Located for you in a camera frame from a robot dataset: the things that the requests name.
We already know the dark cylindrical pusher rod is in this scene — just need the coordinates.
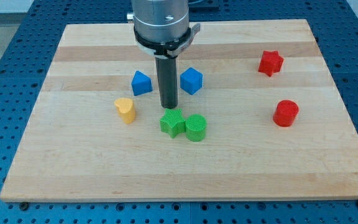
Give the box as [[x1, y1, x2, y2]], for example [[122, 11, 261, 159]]
[[155, 58, 178, 109]]

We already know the black clamp ring mount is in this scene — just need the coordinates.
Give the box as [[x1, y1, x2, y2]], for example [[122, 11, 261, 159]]
[[134, 23, 201, 59]]

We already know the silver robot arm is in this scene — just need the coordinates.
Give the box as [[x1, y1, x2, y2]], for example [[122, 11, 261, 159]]
[[131, 0, 201, 109]]

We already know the blue cube block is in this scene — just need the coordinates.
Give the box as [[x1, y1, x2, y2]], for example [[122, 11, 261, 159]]
[[180, 67, 203, 95]]

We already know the blue triangle block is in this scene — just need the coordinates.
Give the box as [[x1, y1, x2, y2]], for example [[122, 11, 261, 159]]
[[131, 71, 153, 96]]

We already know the green star block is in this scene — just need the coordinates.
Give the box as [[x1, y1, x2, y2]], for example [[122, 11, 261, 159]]
[[160, 108, 186, 139]]

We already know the yellow heart block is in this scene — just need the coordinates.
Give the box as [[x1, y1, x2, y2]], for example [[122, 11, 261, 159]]
[[114, 98, 136, 124]]

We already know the green cylinder block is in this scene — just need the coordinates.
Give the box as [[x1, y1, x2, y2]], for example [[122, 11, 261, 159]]
[[185, 114, 207, 142]]

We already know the red star block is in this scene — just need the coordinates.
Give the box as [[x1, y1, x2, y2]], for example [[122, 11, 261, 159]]
[[258, 50, 284, 77]]

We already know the wooden board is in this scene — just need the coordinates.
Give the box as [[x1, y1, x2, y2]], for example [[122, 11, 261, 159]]
[[0, 19, 358, 203]]

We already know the red cylinder block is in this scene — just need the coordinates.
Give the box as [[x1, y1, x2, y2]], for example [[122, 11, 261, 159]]
[[273, 100, 299, 127]]

